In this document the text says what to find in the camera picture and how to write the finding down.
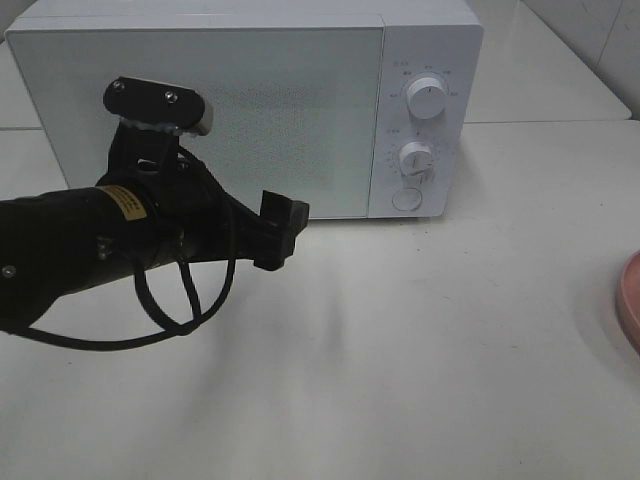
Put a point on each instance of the pink round plate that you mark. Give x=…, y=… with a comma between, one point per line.
x=627, y=299

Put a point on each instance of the white microwave oven body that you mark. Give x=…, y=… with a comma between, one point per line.
x=419, y=38

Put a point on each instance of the round door release button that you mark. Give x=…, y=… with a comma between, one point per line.
x=407, y=199

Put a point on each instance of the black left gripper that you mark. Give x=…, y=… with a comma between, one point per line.
x=184, y=195

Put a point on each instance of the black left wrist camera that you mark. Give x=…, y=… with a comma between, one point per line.
x=152, y=118

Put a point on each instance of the upper white power knob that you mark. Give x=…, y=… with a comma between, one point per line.
x=426, y=96

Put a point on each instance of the white microwave door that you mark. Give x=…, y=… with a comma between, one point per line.
x=293, y=110

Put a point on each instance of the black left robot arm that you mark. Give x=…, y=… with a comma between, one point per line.
x=63, y=242

